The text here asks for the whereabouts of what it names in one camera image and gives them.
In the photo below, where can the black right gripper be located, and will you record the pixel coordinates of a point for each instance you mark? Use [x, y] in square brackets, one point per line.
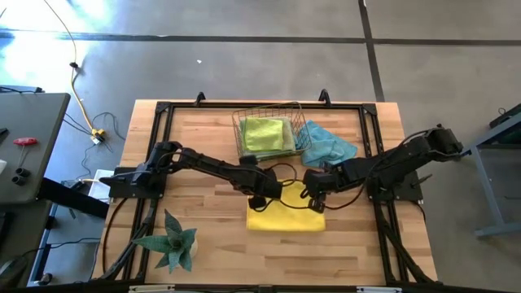
[321, 182]

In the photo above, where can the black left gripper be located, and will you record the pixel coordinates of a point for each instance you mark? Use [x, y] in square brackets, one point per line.
[264, 185]

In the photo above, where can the yellow microfiber towel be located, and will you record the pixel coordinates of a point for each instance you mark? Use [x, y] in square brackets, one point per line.
[285, 219]

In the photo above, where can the lime green cloth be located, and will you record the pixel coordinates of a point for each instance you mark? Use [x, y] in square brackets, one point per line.
[290, 140]

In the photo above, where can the teal blue microfiber towel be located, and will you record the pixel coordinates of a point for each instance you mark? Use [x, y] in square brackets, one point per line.
[325, 146]

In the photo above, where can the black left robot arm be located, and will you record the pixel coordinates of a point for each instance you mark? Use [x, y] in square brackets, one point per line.
[211, 163]

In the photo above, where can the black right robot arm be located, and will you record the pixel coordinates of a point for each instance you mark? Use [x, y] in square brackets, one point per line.
[390, 163]

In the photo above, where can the green succulent in white pot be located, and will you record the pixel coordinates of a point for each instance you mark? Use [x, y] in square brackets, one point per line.
[175, 244]

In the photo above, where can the white box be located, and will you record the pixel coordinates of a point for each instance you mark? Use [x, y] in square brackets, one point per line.
[99, 189]

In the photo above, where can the black table beam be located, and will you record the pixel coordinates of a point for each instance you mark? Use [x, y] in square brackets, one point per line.
[73, 199]

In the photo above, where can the blue-grey metal table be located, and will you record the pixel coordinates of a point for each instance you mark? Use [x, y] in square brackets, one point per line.
[500, 230]

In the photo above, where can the grey side table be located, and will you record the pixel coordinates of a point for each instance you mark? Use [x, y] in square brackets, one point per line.
[36, 118]

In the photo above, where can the black caster wheel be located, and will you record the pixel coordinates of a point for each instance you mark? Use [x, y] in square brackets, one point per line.
[45, 278]

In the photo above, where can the small black cylinder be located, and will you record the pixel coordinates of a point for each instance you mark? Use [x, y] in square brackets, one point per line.
[18, 180]
[23, 172]

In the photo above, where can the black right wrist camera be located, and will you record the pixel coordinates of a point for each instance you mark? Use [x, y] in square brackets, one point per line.
[317, 204]

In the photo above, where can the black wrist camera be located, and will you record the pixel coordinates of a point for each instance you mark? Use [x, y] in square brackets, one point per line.
[257, 202]
[317, 204]

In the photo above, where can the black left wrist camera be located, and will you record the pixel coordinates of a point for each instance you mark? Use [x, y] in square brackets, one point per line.
[257, 202]

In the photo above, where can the black aluminium table frame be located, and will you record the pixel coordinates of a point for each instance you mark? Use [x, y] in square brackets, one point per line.
[220, 105]

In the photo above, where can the black frame clamp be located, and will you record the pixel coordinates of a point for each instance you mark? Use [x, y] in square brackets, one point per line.
[324, 97]
[200, 97]

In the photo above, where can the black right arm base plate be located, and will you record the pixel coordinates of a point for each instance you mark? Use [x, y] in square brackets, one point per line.
[412, 193]

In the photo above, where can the white frame bracket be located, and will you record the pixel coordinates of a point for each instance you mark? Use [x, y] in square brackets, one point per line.
[152, 288]
[378, 289]

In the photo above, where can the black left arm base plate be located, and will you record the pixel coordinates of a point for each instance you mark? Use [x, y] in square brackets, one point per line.
[118, 190]

